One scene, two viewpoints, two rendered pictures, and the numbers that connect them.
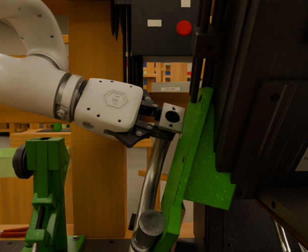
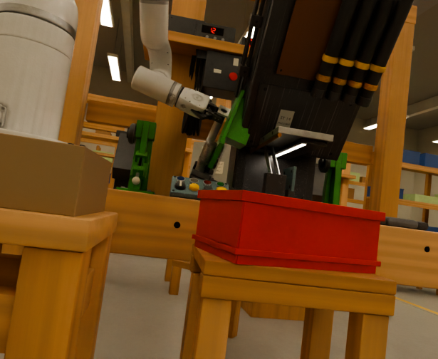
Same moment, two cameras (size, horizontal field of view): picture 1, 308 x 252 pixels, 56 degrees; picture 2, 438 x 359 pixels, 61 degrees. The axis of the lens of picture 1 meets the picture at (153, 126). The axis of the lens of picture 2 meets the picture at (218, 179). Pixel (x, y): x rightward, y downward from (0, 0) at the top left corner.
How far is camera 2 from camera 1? 84 cm
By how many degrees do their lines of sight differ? 12
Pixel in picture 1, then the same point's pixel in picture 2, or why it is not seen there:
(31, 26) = (160, 57)
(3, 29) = not seen: hidden behind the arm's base
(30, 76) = (159, 77)
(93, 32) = (178, 73)
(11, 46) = not seen: hidden behind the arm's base
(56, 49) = (168, 71)
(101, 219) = (164, 190)
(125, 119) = (201, 105)
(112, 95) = (196, 95)
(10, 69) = (150, 73)
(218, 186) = (242, 134)
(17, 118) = (114, 120)
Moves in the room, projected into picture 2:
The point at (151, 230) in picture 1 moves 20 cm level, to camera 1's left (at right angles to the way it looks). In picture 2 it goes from (211, 144) to (147, 134)
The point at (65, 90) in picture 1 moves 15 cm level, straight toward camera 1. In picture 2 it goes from (175, 87) to (190, 75)
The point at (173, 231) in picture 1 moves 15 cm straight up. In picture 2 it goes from (221, 142) to (228, 95)
